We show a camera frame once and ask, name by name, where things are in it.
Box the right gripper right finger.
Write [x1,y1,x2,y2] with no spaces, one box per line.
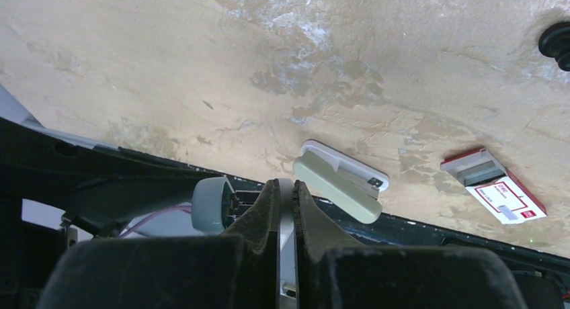
[292,181,526,308]

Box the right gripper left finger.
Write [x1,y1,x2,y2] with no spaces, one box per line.
[38,179,280,308]

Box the green white stapler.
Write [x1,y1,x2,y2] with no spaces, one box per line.
[292,140,389,224]

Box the red white staple box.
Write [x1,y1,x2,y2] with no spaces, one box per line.
[440,148,547,225]

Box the small black knob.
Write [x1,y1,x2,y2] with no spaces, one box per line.
[538,21,569,72]

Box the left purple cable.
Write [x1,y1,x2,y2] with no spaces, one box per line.
[118,204,193,239]

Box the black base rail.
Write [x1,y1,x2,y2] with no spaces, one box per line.
[1,119,569,308]

